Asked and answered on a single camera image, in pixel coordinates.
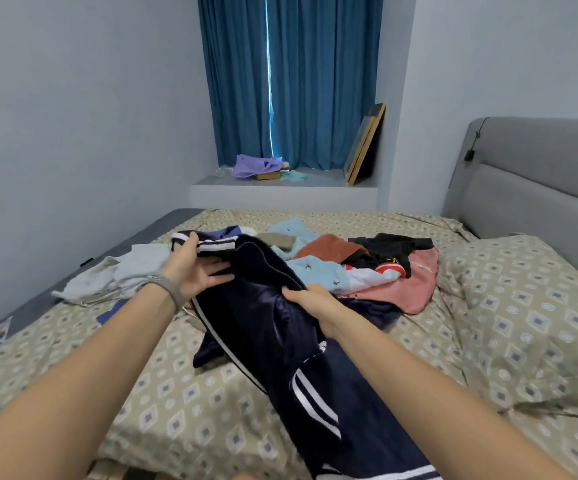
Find person's left hand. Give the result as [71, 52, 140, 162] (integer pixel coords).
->
[159, 231, 236, 308]

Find person's right hand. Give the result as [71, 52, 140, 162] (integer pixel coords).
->
[281, 283, 355, 336]

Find light blue fleece garment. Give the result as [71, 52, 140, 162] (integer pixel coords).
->
[269, 217, 402, 296]

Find blue-purple long garment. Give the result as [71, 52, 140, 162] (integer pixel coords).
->
[97, 225, 242, 326]

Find rust brown garment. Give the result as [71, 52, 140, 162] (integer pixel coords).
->
[297, 233, 370, 264]

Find navy velvet garment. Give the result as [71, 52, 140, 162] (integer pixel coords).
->
[343, 297, 405, 332]

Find navy striped track pants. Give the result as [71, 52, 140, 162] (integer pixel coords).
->
[171, 227, 445, 480]

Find white red-striped zip jacket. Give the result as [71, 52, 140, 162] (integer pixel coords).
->
[52, 243, 175, 306]

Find olive green trousers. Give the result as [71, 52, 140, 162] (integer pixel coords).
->
[257, 231, 298, 252]

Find black garment yellow print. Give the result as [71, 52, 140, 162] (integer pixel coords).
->
[343, 231, 435, 278]

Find pink shirt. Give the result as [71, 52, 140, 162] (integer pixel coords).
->
[341, 247, 440, 316]

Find bed with patterned beige sheet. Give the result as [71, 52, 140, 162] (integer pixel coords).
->
[0, 117, 578, 480]

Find person's left forearm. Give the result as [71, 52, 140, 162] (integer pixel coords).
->
[0, 289, 175, 480]

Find person's right forearm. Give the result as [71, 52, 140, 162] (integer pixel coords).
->
[323, 313, 575, 480]

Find grey band wristwatch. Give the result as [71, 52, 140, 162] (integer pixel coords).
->
[139, 275, 185, 314]

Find purple cloth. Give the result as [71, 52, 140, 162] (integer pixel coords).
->
[232, 153, 285, 181]

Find leaning wooden picture frames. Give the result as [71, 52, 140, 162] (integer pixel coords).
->
[343, 103, 388, 187]

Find patterned beige pillow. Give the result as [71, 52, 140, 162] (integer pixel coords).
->
[437, 233, 578, 416]

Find blue curtain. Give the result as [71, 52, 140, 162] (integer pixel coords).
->
[197, 0, 385, 171]

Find grey upholstered headboard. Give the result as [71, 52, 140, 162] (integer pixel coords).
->
[441, 117, 578, 266]

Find black cable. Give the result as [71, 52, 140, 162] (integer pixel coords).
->
[463, 119, 490, 163]

